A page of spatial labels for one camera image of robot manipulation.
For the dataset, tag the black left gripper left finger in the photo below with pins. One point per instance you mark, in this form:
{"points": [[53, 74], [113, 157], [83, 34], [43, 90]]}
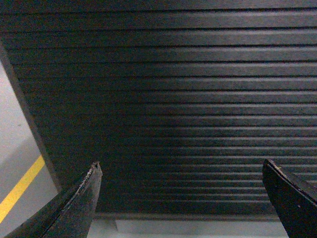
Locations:
{"points": [[67, 215]]}

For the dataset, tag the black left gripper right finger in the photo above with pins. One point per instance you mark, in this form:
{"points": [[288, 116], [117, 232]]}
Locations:
{"points": [[294, 200]]}

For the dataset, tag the dark slatted checkout counter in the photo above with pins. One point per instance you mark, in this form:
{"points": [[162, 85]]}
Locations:
{"points": [[180, 101]]}

